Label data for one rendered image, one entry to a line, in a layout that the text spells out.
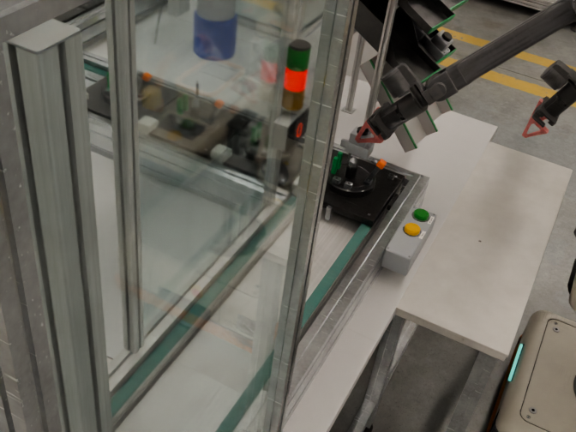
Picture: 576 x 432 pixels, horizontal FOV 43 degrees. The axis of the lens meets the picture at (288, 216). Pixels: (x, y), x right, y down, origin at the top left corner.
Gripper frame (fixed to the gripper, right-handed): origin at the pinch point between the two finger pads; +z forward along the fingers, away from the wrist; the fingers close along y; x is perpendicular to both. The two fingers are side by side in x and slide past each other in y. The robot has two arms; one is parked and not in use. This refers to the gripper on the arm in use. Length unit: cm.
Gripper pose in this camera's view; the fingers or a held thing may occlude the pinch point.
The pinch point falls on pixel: (362, 135)
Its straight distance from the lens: 190.1
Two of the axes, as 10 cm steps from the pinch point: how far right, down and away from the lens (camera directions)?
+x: 6.1, 7.7, 1.9
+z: -6.6, 3.6, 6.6
